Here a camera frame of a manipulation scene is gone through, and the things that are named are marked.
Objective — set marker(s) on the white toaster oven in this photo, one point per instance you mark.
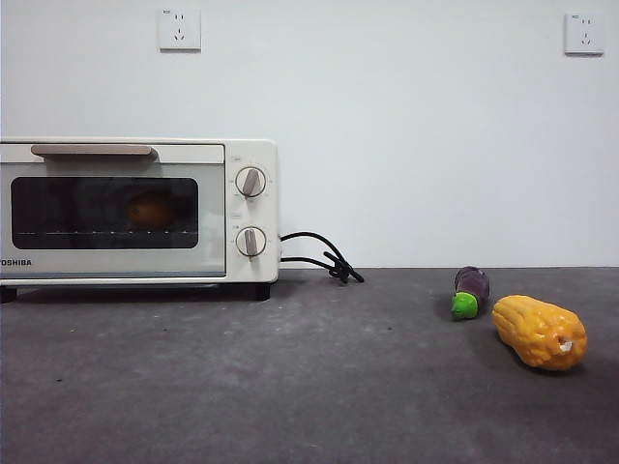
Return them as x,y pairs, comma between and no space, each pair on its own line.
271,217

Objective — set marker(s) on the yellow toy corn cob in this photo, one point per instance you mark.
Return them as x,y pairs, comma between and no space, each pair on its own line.
532,333

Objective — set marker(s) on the white wall socket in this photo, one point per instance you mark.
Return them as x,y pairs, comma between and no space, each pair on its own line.
180,29
584,35

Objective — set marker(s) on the purple toy eggplant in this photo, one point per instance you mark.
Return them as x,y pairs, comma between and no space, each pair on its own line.
471,285

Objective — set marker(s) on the brown potato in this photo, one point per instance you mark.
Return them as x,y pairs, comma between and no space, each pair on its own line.
146,212

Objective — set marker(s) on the white glass oven door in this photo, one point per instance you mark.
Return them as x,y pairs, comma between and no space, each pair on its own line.
213,217

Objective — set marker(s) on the beige oven knob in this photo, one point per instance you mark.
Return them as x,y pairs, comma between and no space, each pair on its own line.
251,241
251,182

